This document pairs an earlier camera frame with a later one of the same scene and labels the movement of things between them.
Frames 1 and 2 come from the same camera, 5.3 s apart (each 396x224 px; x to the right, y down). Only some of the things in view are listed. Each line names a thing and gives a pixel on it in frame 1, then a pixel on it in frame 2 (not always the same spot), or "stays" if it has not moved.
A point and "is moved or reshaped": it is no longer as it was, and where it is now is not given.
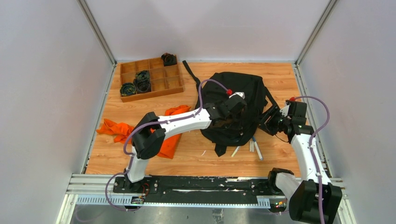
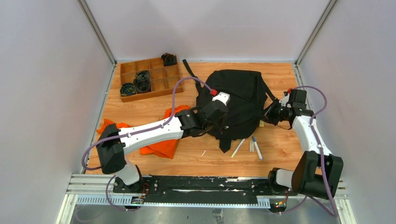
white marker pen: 257,147 stays
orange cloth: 121,132 stays
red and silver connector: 285,110 to 284,101
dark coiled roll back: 169,59 stays
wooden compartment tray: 165,80 stays
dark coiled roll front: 128,88 stays
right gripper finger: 268,114 to 268,114
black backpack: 241,128 is moved or reshaped
